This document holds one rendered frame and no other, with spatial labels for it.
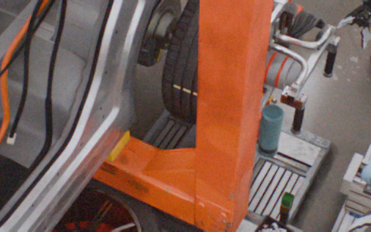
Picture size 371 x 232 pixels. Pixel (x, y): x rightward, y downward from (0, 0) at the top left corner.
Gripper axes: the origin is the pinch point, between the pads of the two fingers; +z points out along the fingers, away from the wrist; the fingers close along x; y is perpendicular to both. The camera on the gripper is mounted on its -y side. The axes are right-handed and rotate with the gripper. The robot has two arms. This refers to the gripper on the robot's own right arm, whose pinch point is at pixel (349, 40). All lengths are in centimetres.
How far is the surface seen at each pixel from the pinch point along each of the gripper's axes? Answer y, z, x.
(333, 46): 14.6, 14.4, -11.0
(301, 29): 14.2, 16.9, -26.2
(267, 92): -20.3, 33.3, -13.1
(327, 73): 1.2, 19.1, -2.2
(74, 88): 0, 84, -87
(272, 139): -8, 54, -6
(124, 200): -26, 105, -42
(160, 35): -20, 41, -66
